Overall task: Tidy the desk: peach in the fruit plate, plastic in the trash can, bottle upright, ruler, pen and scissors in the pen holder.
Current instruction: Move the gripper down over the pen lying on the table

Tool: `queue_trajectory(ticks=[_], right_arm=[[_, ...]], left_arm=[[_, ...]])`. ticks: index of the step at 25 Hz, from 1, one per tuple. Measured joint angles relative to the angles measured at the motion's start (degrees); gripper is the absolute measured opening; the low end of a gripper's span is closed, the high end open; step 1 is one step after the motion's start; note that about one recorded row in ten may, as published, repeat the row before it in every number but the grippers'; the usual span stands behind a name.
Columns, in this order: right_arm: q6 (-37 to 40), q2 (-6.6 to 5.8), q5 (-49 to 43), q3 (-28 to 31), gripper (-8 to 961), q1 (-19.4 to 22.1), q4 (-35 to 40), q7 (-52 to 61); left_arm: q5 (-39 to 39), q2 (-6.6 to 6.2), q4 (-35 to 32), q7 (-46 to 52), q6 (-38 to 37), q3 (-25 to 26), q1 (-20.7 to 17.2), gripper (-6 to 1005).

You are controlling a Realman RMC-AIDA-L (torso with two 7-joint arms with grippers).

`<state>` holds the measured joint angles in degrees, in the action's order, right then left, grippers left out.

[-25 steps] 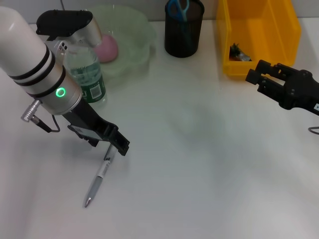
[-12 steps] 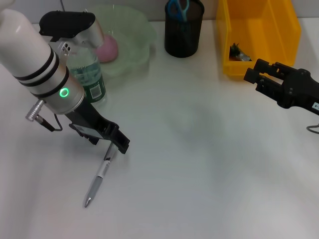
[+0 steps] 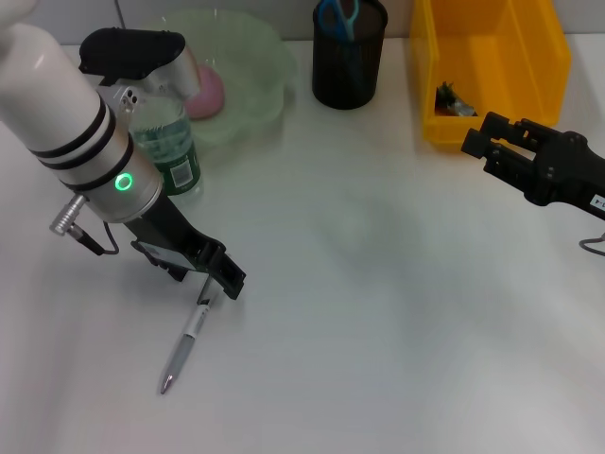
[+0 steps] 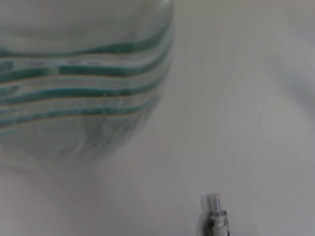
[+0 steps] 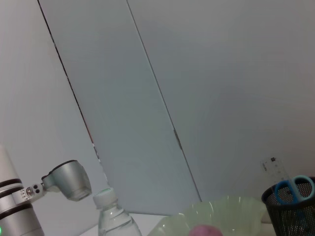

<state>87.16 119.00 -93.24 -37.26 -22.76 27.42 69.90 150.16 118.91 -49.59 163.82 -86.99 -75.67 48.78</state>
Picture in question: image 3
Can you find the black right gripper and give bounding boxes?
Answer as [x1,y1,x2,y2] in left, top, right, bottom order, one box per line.
[461,112,605,218]

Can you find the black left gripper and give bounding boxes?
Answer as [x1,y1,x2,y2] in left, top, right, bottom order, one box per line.
[123,193,248,300]

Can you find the silver ballpoint pen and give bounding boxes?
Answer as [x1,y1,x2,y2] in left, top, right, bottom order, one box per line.
[158,276,223,396]

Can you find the clear water bottle green label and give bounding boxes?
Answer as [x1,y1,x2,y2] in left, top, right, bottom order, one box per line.
[130,94,204,198]

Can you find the pink toy peach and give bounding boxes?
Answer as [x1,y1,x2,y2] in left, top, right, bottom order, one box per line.
[183,65,224,122]

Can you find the blue capped scissors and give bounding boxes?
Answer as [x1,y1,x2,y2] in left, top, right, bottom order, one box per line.
[317,0,360,43]

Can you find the green translucent plastic fruit plate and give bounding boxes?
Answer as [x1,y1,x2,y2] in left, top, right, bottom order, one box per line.
[160,9,298,152]

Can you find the yellow plastic storage bin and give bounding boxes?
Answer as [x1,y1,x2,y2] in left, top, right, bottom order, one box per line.
[408,0,573,152]

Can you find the black mesh cylinder bin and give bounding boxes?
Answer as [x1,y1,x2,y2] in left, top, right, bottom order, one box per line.
[311,0,389,110]

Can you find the left gripper cable with plug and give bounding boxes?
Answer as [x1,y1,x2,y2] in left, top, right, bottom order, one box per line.
[49,196,119,256]

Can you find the gripper cable with plug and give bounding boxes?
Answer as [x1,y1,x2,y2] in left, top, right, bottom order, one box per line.
[49,196,119,256]
[579,231,605,256]

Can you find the right gripper cable with plug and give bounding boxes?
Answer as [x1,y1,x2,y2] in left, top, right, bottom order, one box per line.
[579,231,605,256]

